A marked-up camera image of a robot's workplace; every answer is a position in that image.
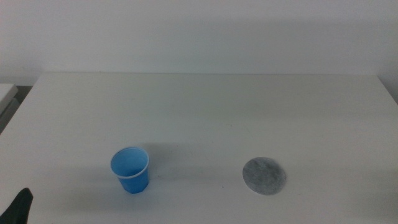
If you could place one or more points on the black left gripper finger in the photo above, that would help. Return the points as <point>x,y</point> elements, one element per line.
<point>18,208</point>

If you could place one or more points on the blue plastic cup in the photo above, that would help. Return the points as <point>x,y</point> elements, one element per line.
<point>132,179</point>

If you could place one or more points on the round grey felt cup mat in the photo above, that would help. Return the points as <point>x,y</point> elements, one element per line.
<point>264,176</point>

